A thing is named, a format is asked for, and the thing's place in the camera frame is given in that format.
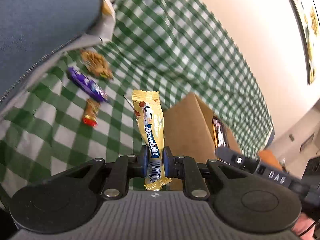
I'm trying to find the white paper bag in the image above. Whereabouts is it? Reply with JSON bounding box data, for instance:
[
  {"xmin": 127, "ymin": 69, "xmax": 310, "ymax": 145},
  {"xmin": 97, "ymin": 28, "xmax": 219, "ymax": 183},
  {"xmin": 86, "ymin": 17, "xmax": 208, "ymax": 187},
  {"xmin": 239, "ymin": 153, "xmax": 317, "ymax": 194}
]
[{"xmin": 83, "ymin": 0, "xmax": 116, "ymax": 47}]

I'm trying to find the dark brown chocolate biscuit bar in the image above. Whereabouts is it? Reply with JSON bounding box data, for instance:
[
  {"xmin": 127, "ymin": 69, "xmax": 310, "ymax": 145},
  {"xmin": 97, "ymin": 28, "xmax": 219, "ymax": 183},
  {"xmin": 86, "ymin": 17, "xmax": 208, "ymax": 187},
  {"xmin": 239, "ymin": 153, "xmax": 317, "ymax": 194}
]
[{"xmin": 213, "ymin": 117, "xmax": 229, "ymax": 148}]

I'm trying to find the clear bag of crackers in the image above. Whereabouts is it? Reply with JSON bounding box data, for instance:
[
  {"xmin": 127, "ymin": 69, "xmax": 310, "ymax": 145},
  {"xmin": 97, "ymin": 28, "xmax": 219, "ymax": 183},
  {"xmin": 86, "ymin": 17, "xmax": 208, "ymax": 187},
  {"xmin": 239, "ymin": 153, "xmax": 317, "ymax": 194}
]
[{"xmin": 80, "ymin": 50, "xmax": 113, "ymax": 79}]

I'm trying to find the green white checkered cloth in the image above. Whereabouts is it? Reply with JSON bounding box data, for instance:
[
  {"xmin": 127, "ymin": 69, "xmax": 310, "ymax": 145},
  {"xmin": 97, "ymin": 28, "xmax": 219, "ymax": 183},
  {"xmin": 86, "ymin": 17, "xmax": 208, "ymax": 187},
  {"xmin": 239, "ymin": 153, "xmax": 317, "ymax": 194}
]
[{"xmin": 1, "ymin": 0, "xmax": 273, "ymax": 196}]

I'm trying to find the purple snack wrapper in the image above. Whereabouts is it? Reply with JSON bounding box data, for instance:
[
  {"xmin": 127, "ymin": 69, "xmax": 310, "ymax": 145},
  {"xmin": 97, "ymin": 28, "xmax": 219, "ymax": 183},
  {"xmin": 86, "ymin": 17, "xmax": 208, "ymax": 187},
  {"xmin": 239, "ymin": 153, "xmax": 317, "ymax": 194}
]
[{"xmin": 67, "ymin": 67, "xmax": 109, "ymax": 102}]

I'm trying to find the framed wall picture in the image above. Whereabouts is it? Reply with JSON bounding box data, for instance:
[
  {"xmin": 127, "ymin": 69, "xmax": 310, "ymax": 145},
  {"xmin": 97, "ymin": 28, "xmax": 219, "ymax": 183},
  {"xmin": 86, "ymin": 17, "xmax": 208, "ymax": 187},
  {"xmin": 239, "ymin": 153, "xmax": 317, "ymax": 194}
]
[{"xmin": 289, "ymin": 0, "xmax": 319, "ymax": 84}]

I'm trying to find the blue sofa cushion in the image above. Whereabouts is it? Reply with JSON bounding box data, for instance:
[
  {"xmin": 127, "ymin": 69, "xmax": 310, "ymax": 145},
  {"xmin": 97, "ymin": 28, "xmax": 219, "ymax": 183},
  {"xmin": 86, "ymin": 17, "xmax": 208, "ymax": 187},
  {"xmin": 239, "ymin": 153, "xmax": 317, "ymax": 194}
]
[{"xmin": 1, "ymin": 0, "xmax": 102, "ymax": 96}]

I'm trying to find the small red gold candy packet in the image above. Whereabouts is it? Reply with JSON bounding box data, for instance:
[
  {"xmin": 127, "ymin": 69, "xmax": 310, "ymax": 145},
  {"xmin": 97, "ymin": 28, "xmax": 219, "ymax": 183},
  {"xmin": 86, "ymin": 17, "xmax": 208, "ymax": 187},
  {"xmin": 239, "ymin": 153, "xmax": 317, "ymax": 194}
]
[{"xmin": 82, "ymin": 99, "xmax": 100, "ymax": 127}]

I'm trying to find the yellow Alpenliebe candy bar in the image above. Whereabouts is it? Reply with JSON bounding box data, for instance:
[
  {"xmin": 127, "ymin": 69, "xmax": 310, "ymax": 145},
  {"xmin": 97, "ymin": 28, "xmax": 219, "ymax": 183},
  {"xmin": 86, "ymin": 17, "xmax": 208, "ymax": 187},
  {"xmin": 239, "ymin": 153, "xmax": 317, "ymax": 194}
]
[{"xmin": 132, "ymin": 89, "xmax": 171, "ymax": 191}]

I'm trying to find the orange pillow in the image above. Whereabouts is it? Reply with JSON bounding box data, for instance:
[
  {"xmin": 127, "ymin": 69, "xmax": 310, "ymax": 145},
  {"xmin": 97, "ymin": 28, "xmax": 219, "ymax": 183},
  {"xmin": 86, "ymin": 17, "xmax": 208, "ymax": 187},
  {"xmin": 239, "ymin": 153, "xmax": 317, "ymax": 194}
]
[{"xmin": 258, "ymin": 149, "xmax": 283, "ymax": 171}]

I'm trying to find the dark side table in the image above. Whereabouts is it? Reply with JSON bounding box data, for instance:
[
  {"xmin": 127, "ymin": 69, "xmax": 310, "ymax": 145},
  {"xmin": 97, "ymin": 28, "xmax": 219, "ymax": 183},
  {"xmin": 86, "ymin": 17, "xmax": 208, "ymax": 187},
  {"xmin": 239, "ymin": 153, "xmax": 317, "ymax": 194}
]
[{"xmin": 302, "ymin": 156, "xmax": 320, "ymax": 179}]

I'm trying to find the brown cardboard box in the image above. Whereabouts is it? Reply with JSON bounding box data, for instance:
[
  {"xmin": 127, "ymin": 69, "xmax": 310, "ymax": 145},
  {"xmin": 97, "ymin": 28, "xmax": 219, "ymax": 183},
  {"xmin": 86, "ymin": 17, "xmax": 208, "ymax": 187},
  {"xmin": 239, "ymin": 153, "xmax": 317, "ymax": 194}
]
[{"xmin": 163, "ymin": 91, "xmax": 242, "ymax": 190}]

